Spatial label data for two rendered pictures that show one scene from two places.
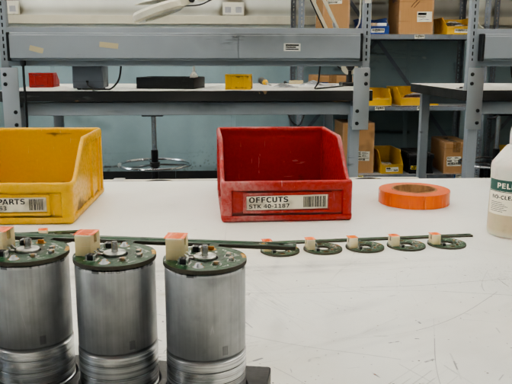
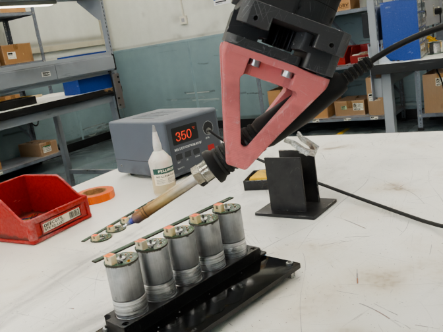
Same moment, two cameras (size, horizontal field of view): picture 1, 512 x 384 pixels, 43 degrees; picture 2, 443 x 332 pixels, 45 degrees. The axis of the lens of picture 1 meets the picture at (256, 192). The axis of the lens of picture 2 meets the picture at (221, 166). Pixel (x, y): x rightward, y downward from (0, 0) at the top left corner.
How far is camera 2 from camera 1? 38 cm
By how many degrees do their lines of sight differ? 51
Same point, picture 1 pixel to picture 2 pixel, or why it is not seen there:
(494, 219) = (160, 188)
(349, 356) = not seen: hidden behind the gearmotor
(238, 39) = not seen: outside the picture
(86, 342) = (211, 251)
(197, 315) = (239, 224)
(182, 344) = (236, 236)
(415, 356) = not seen: hidden behind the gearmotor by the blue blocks
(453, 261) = (173, 209)
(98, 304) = (215, 234)
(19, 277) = (192, 237)
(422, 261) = (163, 214)
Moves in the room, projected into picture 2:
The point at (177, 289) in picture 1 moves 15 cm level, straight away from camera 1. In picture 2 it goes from (231, 219) to (97, 214)
